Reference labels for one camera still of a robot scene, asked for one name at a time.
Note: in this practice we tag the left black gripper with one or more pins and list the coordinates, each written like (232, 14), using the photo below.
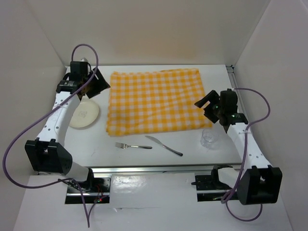
(101, 84)

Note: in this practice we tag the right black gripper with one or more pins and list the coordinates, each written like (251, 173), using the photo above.
(213, 97)

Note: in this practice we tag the yellow white checkered cloth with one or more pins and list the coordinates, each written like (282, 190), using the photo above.
(154, 102)

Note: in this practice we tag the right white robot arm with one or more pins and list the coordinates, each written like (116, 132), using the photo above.
(257, 181)

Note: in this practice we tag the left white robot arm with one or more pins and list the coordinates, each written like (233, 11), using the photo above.
(46, 152)

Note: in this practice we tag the cream round plate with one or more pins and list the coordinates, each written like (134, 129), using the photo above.
(85, 114)

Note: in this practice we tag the clear plastic cup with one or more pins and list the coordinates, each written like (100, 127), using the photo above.
(209, 139)

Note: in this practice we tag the silver table knife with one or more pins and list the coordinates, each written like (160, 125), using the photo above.
(164, 146)

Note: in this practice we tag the silver fork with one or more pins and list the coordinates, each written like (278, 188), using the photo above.
(125, 146)

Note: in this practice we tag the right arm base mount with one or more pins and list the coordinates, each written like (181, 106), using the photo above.
(208, 187)

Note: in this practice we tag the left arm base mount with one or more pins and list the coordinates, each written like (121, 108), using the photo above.
(97, 190)

